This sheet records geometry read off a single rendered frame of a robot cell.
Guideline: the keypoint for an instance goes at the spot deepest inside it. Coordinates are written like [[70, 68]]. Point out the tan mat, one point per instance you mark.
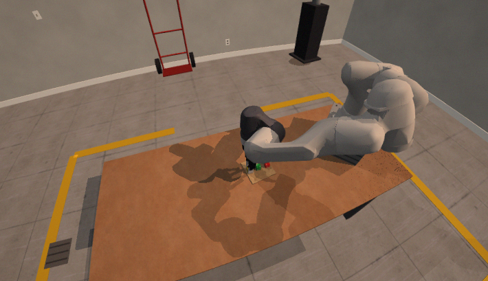
[[259, 175]]

